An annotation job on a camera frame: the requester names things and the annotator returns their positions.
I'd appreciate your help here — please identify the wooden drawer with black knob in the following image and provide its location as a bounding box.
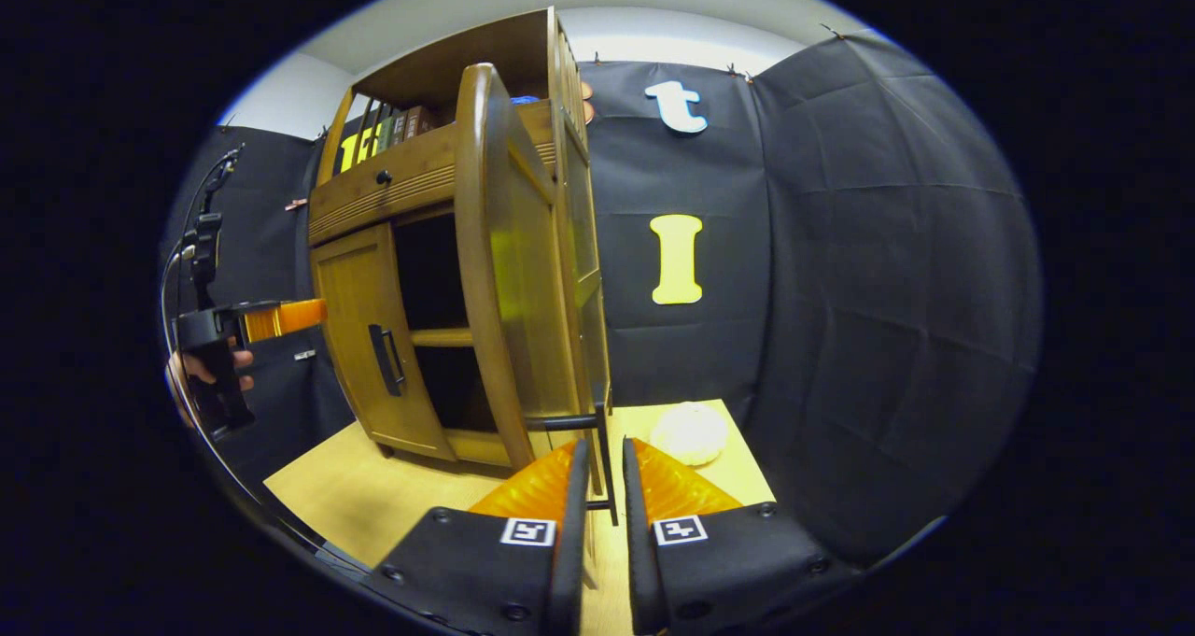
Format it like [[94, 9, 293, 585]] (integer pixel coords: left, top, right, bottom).
[[308, 99, 561, 247]]

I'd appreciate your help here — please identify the wooden cabinet door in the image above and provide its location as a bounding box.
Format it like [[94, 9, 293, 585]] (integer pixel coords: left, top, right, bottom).
[[454, 62, 619, 527], [310, 222, 458, 462]]

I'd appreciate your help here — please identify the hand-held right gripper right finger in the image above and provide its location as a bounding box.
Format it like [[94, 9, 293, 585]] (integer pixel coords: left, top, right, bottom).
[[622, 436, 855, 636]]

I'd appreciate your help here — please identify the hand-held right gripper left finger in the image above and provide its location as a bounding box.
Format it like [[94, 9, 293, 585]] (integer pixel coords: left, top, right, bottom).
[[359, 438, 591, 636]]

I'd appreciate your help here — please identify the white round object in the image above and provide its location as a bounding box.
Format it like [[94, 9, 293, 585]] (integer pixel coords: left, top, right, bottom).
[[651, 401, 731, 468]]

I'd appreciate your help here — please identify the black backdrop cloth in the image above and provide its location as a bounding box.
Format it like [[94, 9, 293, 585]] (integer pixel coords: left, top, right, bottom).
[[161, 34, 1045, 567]]

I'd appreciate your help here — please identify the wooden double-door shoe cabinet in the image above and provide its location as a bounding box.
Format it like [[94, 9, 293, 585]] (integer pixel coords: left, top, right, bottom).
[[306, 6, 617, 473]]

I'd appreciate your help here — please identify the black cable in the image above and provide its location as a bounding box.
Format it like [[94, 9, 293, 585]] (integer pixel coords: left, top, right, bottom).
[[159, 144, 246, 357]]

